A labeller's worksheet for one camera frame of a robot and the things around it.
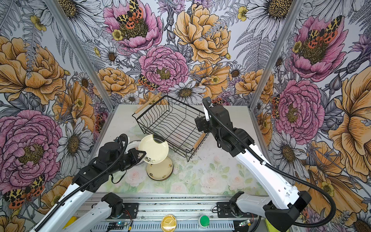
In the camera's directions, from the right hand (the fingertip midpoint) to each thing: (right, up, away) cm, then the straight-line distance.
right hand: (208, 118), depth 69 cm
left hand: (-31, -19, +3) cm, 36 cm away
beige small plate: (-26, -31, +16) cm, 43 cm away
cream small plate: (-26, -15, +5) cm, 30 cm away
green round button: (-2, -45, -5) cm, 45 cm away
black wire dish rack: (-21, -1, +40) cm, 46 cm away
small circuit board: (-44, -52, +2) cm, 68 cm away
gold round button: (-19, -50, +1) cm, 53 cm away
